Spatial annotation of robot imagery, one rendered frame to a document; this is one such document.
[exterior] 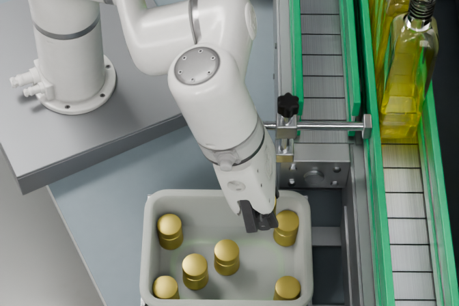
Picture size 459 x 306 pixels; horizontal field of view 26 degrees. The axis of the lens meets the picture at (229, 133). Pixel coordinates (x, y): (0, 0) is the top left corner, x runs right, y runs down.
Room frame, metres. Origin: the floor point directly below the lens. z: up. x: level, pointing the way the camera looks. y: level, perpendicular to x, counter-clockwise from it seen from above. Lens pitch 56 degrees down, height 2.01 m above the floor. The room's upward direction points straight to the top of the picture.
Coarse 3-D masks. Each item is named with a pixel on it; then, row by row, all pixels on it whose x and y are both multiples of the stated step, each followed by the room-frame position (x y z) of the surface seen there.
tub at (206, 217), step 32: (160, 192) 0.68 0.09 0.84; (192, 192) 0.68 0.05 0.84; (288, 192) 0.68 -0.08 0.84; (192, 224) 0.67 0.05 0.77; (224, 224) 0.67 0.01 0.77; (160, 256) 0.62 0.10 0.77; (256, 256) 0.62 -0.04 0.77; (288, 256) 0.62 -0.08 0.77; (224, 288) 0.57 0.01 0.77; (256, 288) 0.57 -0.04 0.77
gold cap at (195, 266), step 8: (192, 256) 0.60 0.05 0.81; (200, 256) 0.60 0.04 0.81; (184, 264) 0.58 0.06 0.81; (192, 264) 0.58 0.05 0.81; (200, 264) 0.58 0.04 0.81; (184, 272) 0.57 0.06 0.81; (192, 272) 0.57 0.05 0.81; (200, 272) 0.57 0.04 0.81; (184, 280) 0.58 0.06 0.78; (192, 280) 0.57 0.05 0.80; (200, 280) 0.57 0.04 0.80; (192, 288) 0.57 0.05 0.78; (200, 288) 0.57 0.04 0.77
